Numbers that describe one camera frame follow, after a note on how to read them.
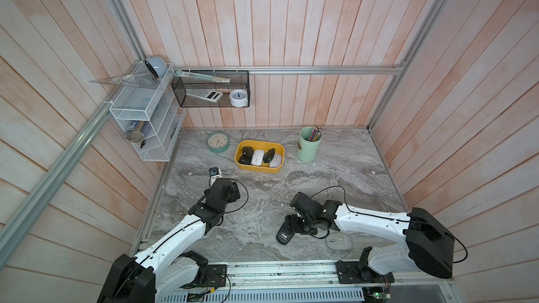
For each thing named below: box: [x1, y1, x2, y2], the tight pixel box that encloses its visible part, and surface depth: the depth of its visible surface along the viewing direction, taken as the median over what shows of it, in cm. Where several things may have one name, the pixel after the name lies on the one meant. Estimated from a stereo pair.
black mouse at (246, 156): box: [238, 145, 254, 165], surface depth 106 cm
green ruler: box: [174, 70, 231, 83], surface depth 93 cm
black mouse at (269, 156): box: [263, 147, 276, 164], surface depth 106 cm
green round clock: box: [206, 131, 231, 153], surface depth 113 cm
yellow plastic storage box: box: [234, 139, 285, 174], surface depth 106 cm
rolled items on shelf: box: [124, 120, 150, 144], surface depth 78 cm
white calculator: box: [185, 89, 224, 103], surface depth 100 cm
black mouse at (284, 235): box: [275, 222, 295, 246], surface depth 81 cm
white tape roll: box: [228, 89, 249, 108], surface depth 97 cm
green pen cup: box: [296, 126, 324, 163], surface depth 102 cm
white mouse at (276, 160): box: [269, 152, 283, 168], surface depth 106 cm
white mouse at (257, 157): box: [251, 148, 266, 166], surface depth 106 cm
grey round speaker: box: [144, 55, 168, 79], surface depth 85 cm
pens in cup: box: [308, 126, 324, 142], surface depth 98 cm
